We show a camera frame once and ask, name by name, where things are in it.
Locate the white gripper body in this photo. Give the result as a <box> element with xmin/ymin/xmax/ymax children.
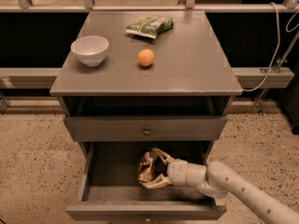
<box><xmin>167</xmin><ymin>159</ymin><xmax>206</xmax><ymax>187</ymax></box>

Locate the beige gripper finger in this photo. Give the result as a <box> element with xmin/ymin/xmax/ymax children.
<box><xmin>143</xmin><ymin>174</ymin><xmax>171</xmax><ymax>189</ymax></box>
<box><xmin>152</xmin><ymin>147</ymin><xmax>174</xmax><ymax>166</ymax></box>

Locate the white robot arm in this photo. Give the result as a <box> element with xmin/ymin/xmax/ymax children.
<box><xmin>137</xmin><ymin>147</ymin><xmax>299</xmax><ymax>224</ymax></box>

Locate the round brass drawer knob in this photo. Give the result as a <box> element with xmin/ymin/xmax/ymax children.
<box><xmin>143</xmin><ymin>128</ymin><xmax>150</xmax><ymax>136</ymax></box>

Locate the open grey middle drawer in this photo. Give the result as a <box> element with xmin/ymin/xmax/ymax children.
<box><xmin>66</xmin><ymin>142</ymin><xmax>226</xmax><ymax>221</ymax></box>

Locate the closed grey top drawer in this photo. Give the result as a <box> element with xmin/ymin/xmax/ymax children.
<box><xmin>64</xmin><ymin>116</ymin><xmax>227</xmax><ymax>142</ymax></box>

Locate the grey wooden drawer cabinet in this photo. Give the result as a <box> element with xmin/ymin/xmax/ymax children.
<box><xmin>50</xmin><ymin>9</ymin><xmax>243</xmax><ymax>222</ymax></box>

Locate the orange fruit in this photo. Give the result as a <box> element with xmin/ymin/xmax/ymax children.
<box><xmin>137</xmin><ymin>49</ymin><xmax>155</xmax><ymax>66</ymax></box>

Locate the white ceramic bowl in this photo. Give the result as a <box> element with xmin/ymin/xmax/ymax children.
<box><xmin>71</xmin><ymin>35</ymin><xmax>109</xmax><ymax>66</ymax></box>

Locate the green chip bag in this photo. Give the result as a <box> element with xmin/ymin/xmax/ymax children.
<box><xmin>125</xmin><ymin>16</ymin><xmax>174</xmax><ymax>39</ymax></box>

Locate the white cable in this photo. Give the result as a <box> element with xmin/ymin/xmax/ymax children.
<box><xmin>241</xmin><ymin>1</ymin><xmax>281</xmax><ymax>93</ymax></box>

